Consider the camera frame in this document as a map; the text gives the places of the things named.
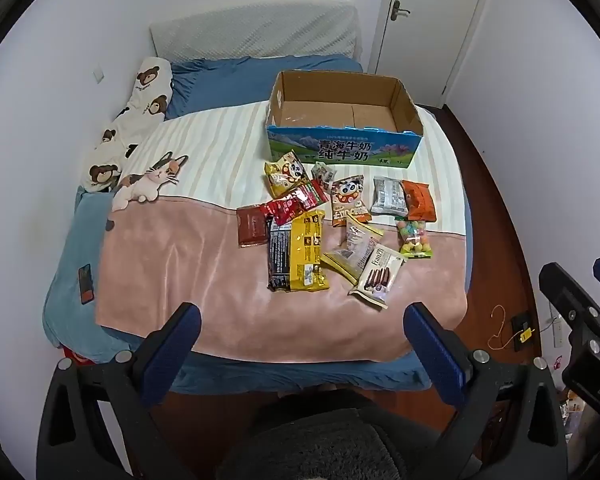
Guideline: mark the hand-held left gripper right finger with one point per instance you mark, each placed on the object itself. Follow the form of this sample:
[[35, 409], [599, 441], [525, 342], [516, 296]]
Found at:
[[432, 350]]

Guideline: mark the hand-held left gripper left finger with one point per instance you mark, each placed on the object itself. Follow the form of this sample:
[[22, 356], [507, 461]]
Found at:
[[172, 350]]

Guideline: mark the colourful candy ball bag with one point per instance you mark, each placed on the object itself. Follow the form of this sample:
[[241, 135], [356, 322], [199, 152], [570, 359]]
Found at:
[[414, 237]]

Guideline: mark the red snack packet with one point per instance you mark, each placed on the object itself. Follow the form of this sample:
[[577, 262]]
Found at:
[[295, 205]]

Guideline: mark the printed cardboard box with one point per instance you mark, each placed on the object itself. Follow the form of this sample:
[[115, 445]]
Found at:
[[340, 147]]

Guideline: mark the colourful packet clutter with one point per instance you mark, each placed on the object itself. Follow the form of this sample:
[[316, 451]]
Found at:
[[577, 410]]

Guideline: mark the black floor socket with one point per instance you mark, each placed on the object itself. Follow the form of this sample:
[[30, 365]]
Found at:
[[522, 332]]

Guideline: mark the pink striped blanket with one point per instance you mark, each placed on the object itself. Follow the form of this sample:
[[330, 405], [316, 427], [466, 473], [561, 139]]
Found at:
[[190, 270]]

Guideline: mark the white chocolate stick packet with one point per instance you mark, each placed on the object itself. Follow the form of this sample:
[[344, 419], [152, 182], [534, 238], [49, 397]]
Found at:
[[377, 277]]

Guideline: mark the dark phone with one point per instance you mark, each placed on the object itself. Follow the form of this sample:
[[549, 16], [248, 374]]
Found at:
[[86, 285]]

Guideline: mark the blue bed sheet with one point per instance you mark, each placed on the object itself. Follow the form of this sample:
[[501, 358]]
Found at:
[[70, 280]]

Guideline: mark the white yellow snack packet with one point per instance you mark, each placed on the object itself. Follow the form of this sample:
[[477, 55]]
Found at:
[[352, 247]]

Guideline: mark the brown snack packet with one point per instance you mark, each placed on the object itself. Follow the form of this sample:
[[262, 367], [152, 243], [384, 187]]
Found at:
[[251, 227]]

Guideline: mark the large yellow black snack packet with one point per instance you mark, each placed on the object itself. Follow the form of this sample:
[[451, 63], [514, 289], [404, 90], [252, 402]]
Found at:
[[297, 255]]

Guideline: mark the silver snack packet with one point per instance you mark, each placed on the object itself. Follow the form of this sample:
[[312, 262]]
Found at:
[[389, 196]]

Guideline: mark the orange panda snack packet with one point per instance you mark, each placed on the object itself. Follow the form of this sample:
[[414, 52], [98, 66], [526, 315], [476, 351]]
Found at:
[[349, 200]]

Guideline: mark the small white snack packet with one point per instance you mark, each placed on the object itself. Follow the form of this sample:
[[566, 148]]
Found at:
[[324, 175]]

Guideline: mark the yellow panda snack packet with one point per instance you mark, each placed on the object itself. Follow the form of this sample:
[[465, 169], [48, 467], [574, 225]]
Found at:
[[285, 175]]

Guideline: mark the bear print pillow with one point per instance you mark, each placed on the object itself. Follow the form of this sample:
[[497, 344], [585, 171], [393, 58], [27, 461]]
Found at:
[[145, 100]]

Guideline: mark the blue pillow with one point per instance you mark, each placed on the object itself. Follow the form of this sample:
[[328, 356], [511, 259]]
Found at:
[[220, 82]]

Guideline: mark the white door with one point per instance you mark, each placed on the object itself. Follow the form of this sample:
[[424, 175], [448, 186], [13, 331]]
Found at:
[[425, 20]]

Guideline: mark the grey padded headboard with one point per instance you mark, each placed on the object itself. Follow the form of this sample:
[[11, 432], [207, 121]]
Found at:
[[255, 30]]

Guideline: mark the white wall socket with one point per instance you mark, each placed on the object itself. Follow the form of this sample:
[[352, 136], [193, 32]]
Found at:
[[558, 332]]

